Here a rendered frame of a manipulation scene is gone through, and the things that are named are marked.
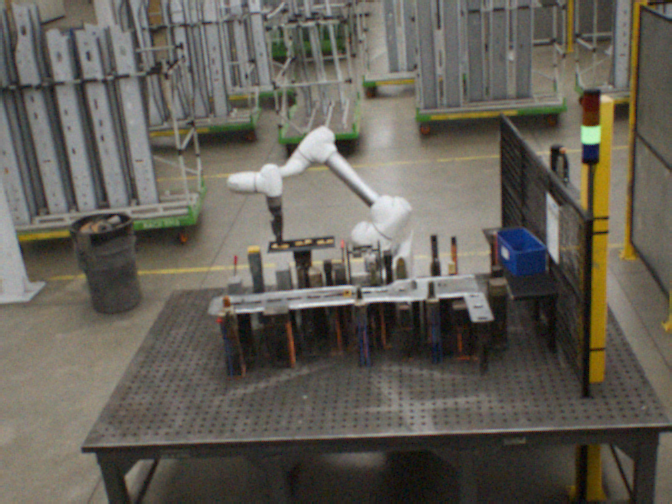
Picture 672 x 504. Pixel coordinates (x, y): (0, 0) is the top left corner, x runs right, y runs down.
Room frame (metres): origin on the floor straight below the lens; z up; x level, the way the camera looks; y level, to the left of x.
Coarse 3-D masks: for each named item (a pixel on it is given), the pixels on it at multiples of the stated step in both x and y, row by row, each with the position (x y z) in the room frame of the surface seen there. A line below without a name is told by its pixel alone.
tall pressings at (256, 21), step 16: (176, 0) 13.17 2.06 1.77; (224, 0) 13.41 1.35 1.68; (240, 0) 13.40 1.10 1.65; (256, 0) 13.33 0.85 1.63; (176, 16) 13.13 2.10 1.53; (256, 16) 13.30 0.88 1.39; (176, 32) 13.11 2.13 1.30; (224, 32) 13.14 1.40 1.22; (256, 32) 13.27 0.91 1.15; (224, 48) 13.06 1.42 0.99; (240, 48) 13.27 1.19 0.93; (256, 48) 13.26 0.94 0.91; (240, 64) 13.26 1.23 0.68; (256, 64) 13.31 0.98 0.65; (208, 80) 13.03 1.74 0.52; (240, 80) 13.26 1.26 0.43
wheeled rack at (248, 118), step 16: (240, 16) 11.41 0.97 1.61; (240, 32) 10.85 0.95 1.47; (224, 64) 11.77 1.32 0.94; (256, 80) 11.78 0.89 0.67; (256, 96) 11.64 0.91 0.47; (240, 112) 11.42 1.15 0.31; (256, 112) 11.41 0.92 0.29; (208, 128) 10.86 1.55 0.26; (224, 128) 10.86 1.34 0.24; (240, 128) 10.84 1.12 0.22
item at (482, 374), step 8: (480, 328) 3.32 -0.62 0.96; (488, 328) 3.32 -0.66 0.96; (480, 336) 3.33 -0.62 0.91; (480, 344) 3.33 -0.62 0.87; (480, 352) 3.33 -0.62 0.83; (488, 352) 3.32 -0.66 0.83; (480, 360) 3.33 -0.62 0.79; (488, 360) 3.32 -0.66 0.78; (480, 368) 3.33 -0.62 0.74; (488, 368) 3.32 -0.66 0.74; (480, 376) 3.32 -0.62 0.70; (488, 376) 3.31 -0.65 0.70
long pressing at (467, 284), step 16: (320, 288) 3.84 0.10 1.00; (336, 288) 3.82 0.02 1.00; (352, 288) 3.80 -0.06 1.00; (368, 288) 3.78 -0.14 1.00; (384, 288) 3.77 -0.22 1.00; (400, 288) 3.75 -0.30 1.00; (448, 288) 3.69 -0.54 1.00; (464, 288) 3.67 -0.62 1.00; (480, 288) 3.66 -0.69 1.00; (240, 304) 3.75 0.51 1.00; (256, 304) 3.73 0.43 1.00; (272, 304) 3.71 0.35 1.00; (288, 304) 3.69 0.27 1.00; (304, 304) 3.68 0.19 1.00; (320, 304) 3.66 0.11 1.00; (336, 304) 3.66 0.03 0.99
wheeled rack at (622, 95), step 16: (576, 0) 11.10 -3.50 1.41; (576, 16) 11.11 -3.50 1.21; (576, 32) 11.11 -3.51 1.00; (624, 32) 11.03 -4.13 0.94; (576, 48) 11.11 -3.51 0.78; (592, 48) 10.25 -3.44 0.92; (576, 64) 11.08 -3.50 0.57; (576, 80) 11.10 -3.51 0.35; (608, 96) 10.24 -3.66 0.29; (624, 96) 10.21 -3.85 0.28
